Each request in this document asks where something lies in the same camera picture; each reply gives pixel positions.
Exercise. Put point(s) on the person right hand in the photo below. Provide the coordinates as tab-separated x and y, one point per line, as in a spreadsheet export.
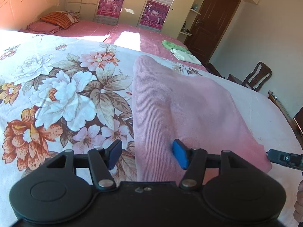
298	213

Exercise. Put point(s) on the peach curved headboard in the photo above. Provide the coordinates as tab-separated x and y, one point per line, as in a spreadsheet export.
17	14

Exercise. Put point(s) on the orange striped pillow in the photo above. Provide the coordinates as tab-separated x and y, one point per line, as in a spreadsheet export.
59	18

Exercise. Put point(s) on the lower right pink poster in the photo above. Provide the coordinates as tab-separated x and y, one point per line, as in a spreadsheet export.
153	16

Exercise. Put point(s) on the white floral bed sheet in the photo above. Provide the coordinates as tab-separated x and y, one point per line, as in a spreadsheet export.
71	94

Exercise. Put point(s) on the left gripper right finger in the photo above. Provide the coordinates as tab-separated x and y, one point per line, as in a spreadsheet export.
193	161

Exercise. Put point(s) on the lower left pink poster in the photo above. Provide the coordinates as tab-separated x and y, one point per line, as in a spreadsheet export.
108	12

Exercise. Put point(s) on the pink pillow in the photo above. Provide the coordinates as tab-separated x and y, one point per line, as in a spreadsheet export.
41	27

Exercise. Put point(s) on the pink long-sleeve sweater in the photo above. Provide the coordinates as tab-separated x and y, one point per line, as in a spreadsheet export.
194	109

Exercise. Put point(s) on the white folded cloth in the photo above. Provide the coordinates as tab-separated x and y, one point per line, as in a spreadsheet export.
185	56

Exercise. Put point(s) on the pink checked bed cover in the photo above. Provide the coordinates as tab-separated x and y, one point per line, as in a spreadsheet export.
125	36

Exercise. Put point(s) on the cream wardrobe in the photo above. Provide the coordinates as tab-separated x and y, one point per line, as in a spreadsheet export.
177	21

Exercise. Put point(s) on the dark brown door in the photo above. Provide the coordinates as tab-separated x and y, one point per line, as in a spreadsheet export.
209	27

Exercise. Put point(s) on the green folded cloth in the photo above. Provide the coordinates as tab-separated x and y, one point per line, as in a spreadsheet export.
172	46

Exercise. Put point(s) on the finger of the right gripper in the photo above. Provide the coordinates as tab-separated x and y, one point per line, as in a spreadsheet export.
278	157

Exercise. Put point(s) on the dark wooden chair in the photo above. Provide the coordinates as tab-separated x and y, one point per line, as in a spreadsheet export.
256	79

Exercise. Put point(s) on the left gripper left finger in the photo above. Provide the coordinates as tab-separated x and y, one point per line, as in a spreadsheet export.
101	162

